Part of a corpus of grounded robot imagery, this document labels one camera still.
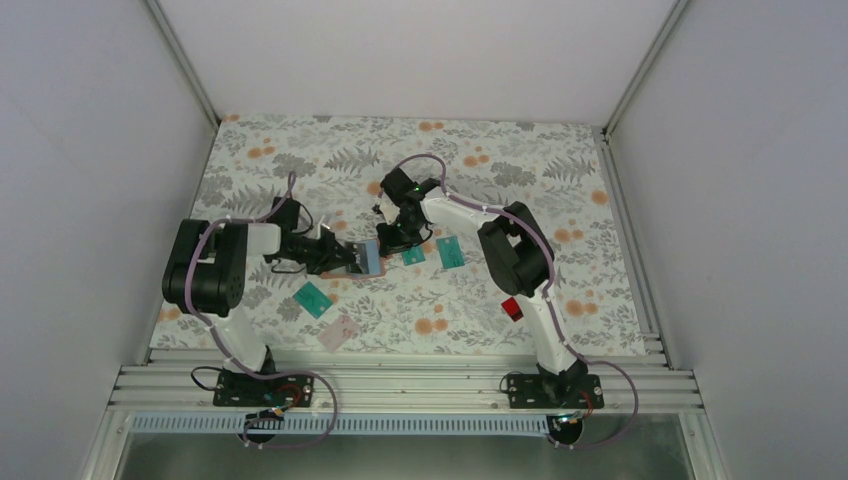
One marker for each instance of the teal card centre left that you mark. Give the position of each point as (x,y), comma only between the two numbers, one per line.
(413,256)

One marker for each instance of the grey slotted cable duct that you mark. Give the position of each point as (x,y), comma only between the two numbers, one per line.
(344,424)

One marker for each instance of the aluminium rail frame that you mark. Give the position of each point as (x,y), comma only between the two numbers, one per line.
(412,383)

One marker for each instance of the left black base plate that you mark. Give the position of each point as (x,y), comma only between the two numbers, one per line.
(241,390)

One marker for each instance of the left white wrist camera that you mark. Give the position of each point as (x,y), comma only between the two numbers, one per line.
(323,232)

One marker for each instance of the red card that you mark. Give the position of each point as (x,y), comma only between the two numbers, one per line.
(512,309)

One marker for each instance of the teal card lower left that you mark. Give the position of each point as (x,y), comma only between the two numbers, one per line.
(313,300)

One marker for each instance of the floral patterned table mat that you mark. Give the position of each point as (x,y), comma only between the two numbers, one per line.
(422,308)

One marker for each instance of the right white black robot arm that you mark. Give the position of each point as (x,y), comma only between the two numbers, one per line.
(518,257)

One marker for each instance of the teal card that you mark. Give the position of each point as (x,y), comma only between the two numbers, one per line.
(450,252)
(313,300)
(413,256)

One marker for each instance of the teal card centre right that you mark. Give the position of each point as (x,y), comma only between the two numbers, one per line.
(450,252)

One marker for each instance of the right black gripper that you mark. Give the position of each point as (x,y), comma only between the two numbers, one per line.
(389,244)

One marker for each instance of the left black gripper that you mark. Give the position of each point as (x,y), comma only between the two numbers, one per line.
(327,258)

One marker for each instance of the pale pink card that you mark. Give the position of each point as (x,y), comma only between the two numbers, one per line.
(341,330)

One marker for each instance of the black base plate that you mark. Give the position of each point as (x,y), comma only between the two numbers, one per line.
(241,390)
(535,391)

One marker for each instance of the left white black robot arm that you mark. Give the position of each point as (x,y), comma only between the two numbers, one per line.
(206,273)

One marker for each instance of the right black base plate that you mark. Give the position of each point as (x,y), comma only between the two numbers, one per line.
(535,391)

